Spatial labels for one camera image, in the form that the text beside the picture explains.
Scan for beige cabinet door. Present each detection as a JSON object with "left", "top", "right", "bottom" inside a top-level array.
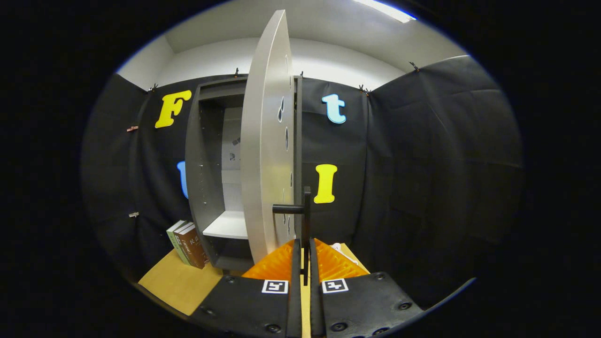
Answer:
[{"left": 240, "top": 9, "right": 313, "bottom": 287}]

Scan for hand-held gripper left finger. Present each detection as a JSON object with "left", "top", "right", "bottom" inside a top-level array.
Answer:
[{"left": 188, "top": 238, "right": 302, "bottom": 338}]

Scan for black backdrop cloth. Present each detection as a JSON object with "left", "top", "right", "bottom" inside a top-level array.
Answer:
[{"left": 80, "top": 55, "right": 524, "bottom": 310}]

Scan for long ceiling light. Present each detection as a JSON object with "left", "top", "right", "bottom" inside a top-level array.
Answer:
[{"left": 352, "top": 0, "right": 417, "bottom": 24}]

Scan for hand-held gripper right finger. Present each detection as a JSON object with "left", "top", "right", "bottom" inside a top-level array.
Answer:
[{"left": 309, "top": 238, "right": 425, "bottom": 338}]

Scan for white cabinet shelf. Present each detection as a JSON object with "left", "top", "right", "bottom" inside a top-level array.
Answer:
[{"left": 203, "top": 210, "right": 248, "bottom": 240}]

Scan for dark grey cabinet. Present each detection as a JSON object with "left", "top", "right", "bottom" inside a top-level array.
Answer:
[{"left": 185, "top": 75, "right": 303, "bottom": 273}]

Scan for row of black clips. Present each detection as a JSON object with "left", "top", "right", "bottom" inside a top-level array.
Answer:
[{"left": 148, "top": 61, "right": 421, "bottom": 94}]

